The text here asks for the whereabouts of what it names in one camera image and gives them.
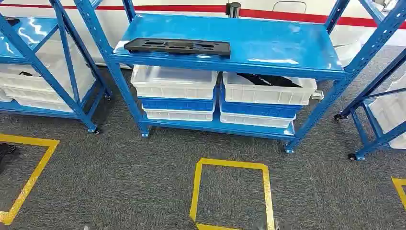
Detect black round post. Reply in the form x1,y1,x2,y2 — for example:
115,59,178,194
225,1,242,19

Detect black flat part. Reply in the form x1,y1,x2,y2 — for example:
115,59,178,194
0,16,21,27

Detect white plastic crate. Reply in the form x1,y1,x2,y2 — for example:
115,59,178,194
142,107,215,122
0,39,96,104
222,71,318,106
13,92,76,114
368,73,406,150
219,110,296,129
130,65,219,100

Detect black foam parts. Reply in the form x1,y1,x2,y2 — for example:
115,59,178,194
236,72,303,88

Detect blue plastic crate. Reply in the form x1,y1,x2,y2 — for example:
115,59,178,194
138,89,218,112
219,85,304,120

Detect black foot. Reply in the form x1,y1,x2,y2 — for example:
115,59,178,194
0,142,19,174

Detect blue steel shelf rack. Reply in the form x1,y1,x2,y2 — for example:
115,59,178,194
73,0,406,155
334,0,406,161
0,0,112,134

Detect black foam insert tray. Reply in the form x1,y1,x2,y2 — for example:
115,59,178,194
124,38,231,58

